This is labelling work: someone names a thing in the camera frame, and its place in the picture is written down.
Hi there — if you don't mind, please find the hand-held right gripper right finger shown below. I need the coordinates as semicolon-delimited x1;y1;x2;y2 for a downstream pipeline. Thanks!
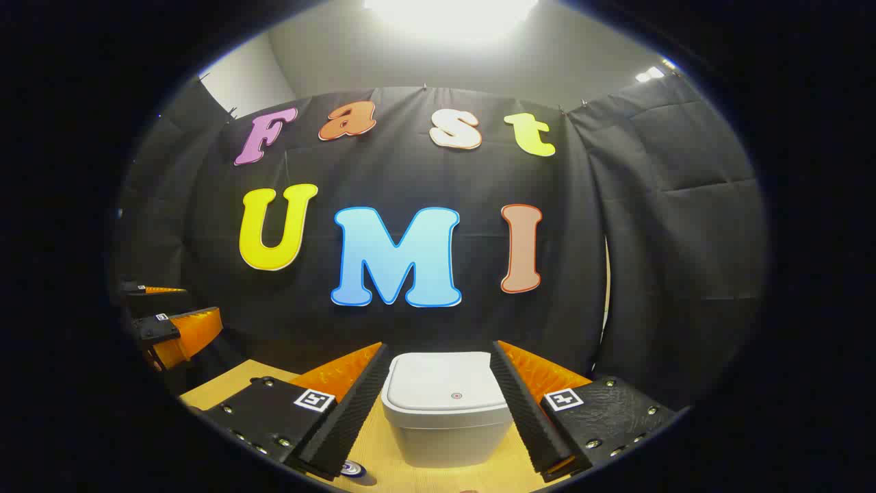
489;340;678;483

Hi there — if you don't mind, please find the small ceiling light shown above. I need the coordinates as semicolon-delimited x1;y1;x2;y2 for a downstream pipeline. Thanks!
635;59;678;84

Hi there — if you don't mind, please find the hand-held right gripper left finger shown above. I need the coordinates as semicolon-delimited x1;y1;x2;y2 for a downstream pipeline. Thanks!
198;341;392;481

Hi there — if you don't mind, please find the white desktop garbage bin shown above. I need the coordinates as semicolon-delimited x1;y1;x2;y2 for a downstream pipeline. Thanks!
381;352;514;469

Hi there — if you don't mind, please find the wooden desktop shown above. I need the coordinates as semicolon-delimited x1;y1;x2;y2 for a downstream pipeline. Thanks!
179;359;569;493

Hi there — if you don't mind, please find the large ceiling light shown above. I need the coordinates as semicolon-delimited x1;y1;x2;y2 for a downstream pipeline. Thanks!
363;0;541;43

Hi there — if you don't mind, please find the black backdrop cloth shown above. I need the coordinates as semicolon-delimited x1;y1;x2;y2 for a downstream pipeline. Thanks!
113;74;767;412

